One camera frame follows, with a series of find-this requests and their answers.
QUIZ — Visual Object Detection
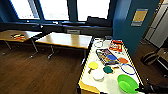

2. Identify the orange red board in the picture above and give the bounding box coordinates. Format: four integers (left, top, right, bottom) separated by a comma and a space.
109, 39, 124, 53

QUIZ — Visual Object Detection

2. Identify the orange round disc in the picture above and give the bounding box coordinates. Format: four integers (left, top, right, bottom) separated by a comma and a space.
117, 56, 129, 65

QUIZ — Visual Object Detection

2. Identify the small dark box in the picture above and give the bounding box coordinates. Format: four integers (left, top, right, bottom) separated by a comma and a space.
104, 35, 114, 42

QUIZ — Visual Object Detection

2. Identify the framed wall picture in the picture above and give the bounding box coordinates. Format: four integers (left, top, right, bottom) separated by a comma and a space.
131, 8, 149, 27

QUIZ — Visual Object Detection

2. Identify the dark sofa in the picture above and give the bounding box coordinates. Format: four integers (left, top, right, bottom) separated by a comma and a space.
61, 16, 114, 38

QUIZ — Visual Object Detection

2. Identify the green bowl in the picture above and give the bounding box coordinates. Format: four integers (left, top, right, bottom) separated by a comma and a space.
117, 73, 140, 94

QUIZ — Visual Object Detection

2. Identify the blue game box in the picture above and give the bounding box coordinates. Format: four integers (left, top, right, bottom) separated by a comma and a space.
95, 48, 119, 65

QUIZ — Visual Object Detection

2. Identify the bright window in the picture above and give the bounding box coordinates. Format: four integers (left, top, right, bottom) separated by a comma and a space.
9, 0, 36, 20
77, 0, 111, 22
39, 0, 70, 21

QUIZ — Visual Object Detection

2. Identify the white top low table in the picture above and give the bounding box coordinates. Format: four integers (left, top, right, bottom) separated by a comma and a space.
34, 31, 93, 60

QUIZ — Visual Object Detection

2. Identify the white hallway door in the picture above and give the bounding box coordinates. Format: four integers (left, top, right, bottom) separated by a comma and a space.
143, 3, 168, 50

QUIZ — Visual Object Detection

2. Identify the small yellow table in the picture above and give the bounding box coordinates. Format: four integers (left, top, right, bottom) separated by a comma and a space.
0, 29, 43, 56

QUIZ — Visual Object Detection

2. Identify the yellow round paddle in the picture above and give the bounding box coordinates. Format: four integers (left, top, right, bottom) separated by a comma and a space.
87, 61, 100, 75

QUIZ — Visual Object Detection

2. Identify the orange red toy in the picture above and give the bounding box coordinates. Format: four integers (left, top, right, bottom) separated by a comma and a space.
10, 32, 26, 41

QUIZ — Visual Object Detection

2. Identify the teal round disc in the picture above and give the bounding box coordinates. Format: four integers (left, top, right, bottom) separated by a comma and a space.
102, 65, 114, 75

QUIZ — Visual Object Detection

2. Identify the white bowl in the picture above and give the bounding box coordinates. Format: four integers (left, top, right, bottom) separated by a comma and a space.
91, 69, 106, 82

